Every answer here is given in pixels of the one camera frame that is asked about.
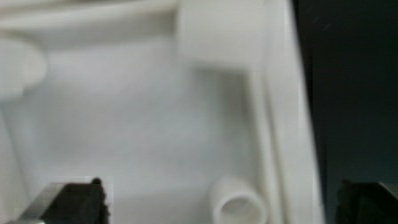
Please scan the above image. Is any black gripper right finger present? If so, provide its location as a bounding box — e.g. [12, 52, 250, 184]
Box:
[335, 180, 398, 224]

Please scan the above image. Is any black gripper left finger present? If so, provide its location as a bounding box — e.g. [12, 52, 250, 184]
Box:
[24, 178, 111, 224]

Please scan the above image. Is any white square table top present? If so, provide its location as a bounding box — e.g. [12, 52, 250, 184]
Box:
[0, 0, 326, 224]

